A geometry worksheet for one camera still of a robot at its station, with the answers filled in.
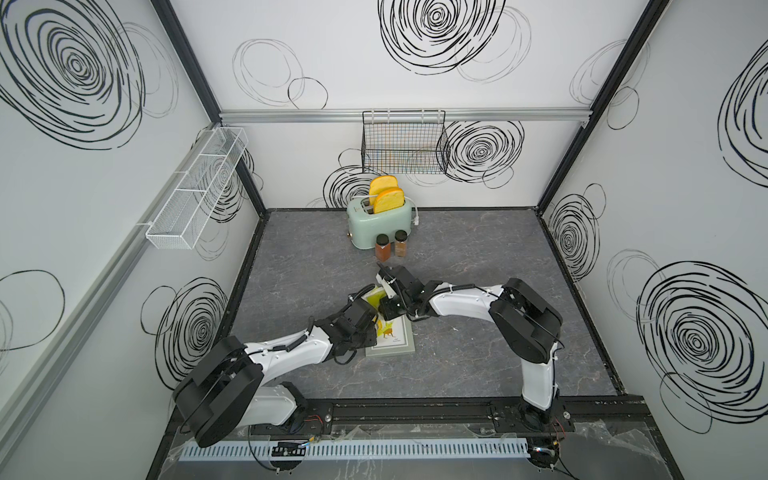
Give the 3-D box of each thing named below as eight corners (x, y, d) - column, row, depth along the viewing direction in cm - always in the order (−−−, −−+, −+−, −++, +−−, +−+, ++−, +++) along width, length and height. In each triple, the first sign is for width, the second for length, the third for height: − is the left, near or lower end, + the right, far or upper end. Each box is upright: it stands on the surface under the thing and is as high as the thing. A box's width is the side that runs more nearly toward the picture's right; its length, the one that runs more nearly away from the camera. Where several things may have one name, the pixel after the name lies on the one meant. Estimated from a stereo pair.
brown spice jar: (394, 258, 108) (395, 240, 100) (394, 246, 111) (395, 229, 104) (406, 258, 108) (407, 240, 100) (405, 246, 111) (407, 229, 104)
